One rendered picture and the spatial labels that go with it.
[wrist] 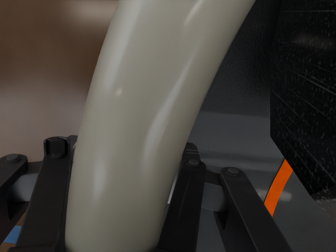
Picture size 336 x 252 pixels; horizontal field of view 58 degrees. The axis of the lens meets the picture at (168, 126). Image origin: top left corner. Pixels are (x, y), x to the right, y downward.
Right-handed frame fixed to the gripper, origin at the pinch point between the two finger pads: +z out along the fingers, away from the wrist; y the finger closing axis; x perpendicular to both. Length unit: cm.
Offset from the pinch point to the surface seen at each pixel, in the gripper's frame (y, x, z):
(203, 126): 19, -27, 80
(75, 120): -26, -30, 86
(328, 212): 32.1, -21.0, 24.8
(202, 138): 20, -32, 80
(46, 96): -36, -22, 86
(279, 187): 49, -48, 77
